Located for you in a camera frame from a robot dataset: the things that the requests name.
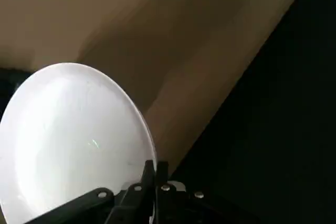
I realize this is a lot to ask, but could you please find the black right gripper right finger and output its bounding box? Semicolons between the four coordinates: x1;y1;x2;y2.
156;161;237;224

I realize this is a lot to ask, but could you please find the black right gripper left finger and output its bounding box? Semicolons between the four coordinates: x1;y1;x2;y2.
26;160;156;224

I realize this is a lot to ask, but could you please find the white round plate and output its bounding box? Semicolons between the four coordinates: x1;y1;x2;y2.
0;62;158;224

